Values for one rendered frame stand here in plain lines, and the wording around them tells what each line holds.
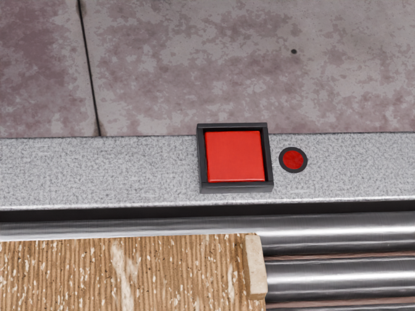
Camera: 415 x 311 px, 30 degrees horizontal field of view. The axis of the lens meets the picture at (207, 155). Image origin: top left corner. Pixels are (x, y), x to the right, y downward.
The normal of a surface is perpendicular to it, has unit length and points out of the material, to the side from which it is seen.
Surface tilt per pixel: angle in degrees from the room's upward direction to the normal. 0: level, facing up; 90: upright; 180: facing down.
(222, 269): 0
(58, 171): 0
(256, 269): 11
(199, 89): 0
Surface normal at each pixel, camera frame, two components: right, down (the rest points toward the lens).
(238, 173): 0.09, -0.45
